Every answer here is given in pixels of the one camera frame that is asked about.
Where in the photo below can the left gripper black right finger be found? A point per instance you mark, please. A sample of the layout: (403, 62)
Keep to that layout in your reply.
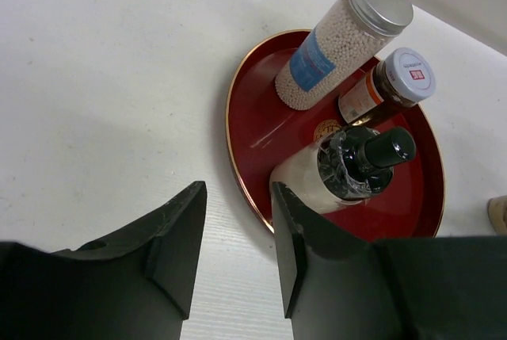
(337, 286)

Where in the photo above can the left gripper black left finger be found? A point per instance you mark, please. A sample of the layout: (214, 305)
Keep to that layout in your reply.
(134, 283)

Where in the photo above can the black cap white bottle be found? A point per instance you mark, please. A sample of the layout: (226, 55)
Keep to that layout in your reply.
(346, 167)

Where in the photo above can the purple lid pepper jar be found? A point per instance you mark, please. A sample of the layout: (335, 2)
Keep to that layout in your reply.
(392, 86)

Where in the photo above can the silver lid clear spice bottle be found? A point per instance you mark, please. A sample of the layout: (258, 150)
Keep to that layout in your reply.
(350, 33)

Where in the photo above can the red round lacquer tray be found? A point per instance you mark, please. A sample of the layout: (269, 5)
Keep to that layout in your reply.
(262, 132)

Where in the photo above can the beige object at edge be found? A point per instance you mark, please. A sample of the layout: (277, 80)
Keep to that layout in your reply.
(496, 210)

